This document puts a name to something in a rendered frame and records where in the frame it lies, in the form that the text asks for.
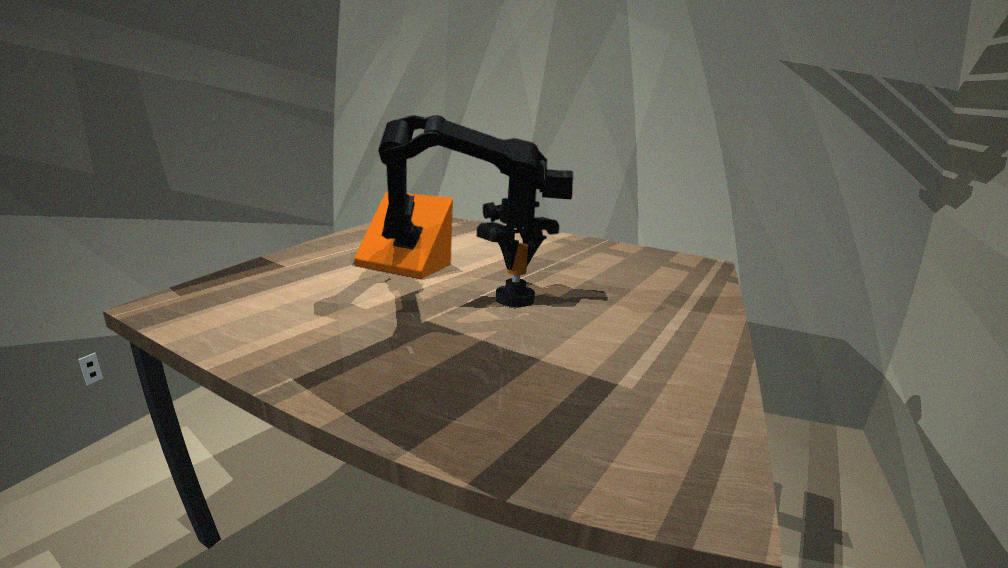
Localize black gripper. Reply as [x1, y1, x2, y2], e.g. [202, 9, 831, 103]
[476, 195, 559, 270]

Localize dark grey round pedestal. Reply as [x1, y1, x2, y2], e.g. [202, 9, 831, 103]
[496, 275, 535, 307]

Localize orange knob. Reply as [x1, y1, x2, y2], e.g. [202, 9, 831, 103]
[507, 243, 528, 275]

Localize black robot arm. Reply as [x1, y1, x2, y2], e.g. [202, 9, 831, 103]
[378, 115, 574, 249]

